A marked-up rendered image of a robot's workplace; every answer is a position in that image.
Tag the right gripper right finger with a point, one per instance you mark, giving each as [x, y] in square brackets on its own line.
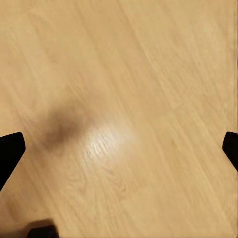
[230, 148]

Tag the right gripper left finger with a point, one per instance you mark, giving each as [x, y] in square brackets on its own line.
[12, 148]

